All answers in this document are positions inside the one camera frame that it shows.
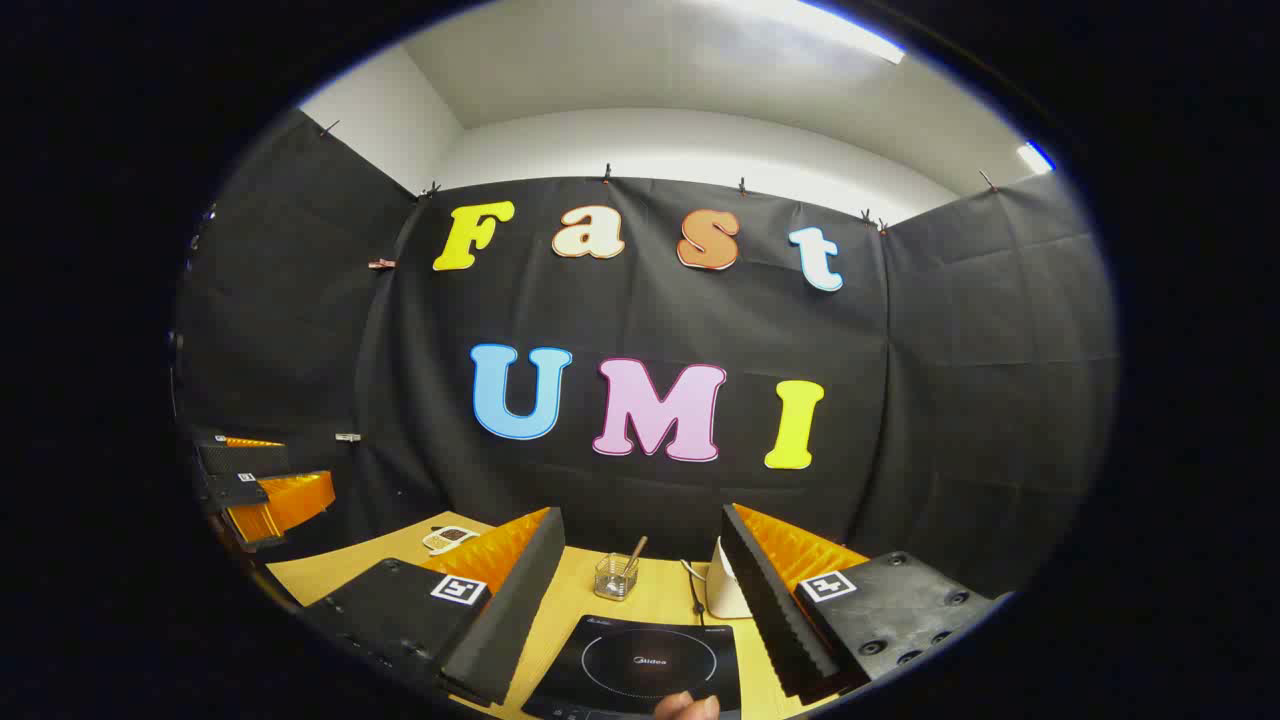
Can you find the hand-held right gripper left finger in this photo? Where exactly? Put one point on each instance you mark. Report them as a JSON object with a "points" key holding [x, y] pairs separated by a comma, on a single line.
{"points": [[520, 600]]}

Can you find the white divided bean dish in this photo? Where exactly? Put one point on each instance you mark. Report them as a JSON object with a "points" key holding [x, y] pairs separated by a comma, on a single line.
{"points": [[450, 540]]}

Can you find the black induction cooktop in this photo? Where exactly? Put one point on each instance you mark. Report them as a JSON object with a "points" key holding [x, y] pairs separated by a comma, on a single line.
{"points": [[700, 650]]}

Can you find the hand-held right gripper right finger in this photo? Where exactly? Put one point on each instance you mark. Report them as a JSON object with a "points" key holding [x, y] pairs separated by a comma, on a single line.
{"points": [[765, 610]]}

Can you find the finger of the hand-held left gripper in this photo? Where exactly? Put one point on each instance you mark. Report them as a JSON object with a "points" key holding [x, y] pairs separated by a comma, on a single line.
{"points": [[245, 460], [285, 505]]}

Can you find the white toaster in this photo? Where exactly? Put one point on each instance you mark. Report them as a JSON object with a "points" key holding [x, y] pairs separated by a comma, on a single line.
{"points": [[722, 590]]}

